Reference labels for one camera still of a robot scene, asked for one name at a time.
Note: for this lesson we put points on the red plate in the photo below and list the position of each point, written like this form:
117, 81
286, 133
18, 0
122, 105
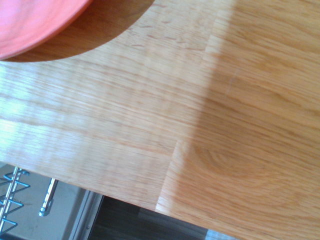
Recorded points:
30, 22

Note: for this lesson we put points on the grey dishwasher door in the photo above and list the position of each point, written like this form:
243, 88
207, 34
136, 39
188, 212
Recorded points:
62, 212

